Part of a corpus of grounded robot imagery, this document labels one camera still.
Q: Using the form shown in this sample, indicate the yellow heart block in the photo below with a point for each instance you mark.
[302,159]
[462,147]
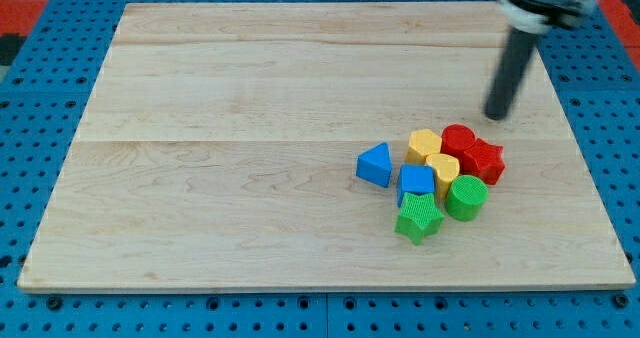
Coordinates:
[446,169]

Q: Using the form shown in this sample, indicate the yellow hexagon block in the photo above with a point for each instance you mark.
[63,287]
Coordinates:
[421,144]

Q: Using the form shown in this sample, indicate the light wooden board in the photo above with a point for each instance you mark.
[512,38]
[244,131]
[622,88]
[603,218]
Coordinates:
[217,152]

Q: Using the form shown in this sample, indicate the green cylinder block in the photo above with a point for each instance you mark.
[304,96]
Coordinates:
[466,197]

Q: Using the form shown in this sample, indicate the red cylinder block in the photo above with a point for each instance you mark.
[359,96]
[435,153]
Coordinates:
[456,139]

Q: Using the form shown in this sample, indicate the blue triangle block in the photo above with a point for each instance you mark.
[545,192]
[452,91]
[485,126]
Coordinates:
[375,165]

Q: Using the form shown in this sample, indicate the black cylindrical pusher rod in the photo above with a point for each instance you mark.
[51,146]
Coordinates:
[509,73]

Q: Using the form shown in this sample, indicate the blue cube block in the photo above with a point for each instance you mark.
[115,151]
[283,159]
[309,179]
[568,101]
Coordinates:
[415,179]

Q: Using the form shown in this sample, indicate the green star block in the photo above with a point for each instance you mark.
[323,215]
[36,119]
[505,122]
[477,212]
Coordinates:
[418,217]

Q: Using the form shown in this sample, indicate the red star block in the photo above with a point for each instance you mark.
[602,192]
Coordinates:
[484,161]

